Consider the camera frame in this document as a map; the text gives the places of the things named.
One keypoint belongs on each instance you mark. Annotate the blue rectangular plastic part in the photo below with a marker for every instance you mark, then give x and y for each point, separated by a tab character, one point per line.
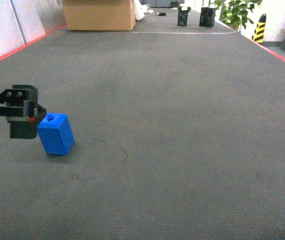
56	134

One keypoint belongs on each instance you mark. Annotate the large open cardboard box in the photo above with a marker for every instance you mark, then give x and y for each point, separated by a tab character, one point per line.
99	15

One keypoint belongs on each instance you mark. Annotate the right black stand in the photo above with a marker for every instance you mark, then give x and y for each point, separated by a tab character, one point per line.
207	16

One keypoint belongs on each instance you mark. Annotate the left black stand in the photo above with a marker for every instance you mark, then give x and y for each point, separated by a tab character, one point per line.
183	12

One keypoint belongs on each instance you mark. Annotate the black stand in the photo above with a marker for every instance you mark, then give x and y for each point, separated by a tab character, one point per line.
183	12
207	16

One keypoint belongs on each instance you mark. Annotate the yellow black striped cone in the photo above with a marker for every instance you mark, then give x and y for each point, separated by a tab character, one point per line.
258	35

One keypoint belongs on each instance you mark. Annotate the green potted plant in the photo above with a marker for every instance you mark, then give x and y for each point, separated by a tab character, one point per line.
235	13

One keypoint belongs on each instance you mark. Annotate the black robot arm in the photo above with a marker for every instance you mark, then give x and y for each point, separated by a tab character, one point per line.
19	105

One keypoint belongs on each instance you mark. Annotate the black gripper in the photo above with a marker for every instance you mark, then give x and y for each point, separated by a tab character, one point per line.
23	112

